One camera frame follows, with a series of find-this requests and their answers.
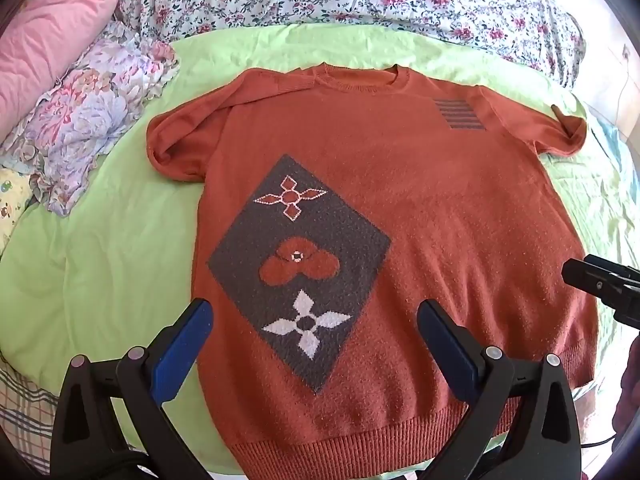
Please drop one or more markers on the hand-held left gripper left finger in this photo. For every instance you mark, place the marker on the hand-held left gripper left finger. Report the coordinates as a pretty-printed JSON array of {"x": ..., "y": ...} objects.
[{"x": 184, "y": 350}]

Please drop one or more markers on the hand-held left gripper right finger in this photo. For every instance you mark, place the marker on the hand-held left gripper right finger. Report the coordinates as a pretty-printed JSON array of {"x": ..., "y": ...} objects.
[{"x": 446, "y": 350}]

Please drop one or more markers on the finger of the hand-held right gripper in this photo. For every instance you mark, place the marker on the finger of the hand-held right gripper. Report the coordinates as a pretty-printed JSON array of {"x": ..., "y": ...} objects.
[{"x": 600, "y": 287}]

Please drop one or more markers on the orange knit sweater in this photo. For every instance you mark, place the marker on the orange knit sweater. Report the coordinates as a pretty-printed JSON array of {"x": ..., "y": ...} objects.
[{"x": 425, "y": 210}]

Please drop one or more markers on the person's dark red clothing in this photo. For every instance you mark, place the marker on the person's dark red clothing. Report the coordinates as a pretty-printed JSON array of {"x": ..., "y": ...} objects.
[{"x": 629, "y": 395}]

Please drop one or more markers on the green bed sheet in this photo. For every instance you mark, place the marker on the green bed sheet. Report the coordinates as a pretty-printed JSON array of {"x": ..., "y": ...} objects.
[{"x": 100, "y": 260}]

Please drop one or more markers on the pale patterned bed sheet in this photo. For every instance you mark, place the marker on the pale patterned bed sheet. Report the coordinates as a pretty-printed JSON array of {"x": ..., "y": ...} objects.
[{"x": 620, "y": 160}]

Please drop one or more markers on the plaid cloth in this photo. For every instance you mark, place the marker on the plaid cloth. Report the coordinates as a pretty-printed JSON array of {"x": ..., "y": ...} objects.
[{"x": 25, "y": 410}]

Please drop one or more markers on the yellow cartoon print pillow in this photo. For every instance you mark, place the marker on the yellow cartoon print pillow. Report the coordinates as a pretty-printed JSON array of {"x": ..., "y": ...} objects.
[{"x": 12, "y": 200}]

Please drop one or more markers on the large-flower print pillow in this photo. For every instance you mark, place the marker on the large-flower print pillow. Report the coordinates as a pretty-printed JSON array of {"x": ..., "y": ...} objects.
[{"x": 90, "y": 110}]

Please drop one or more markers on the pink quilt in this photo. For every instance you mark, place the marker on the pink quilt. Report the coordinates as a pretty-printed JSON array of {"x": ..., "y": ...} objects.
[{"x": 50, "y": 35}]

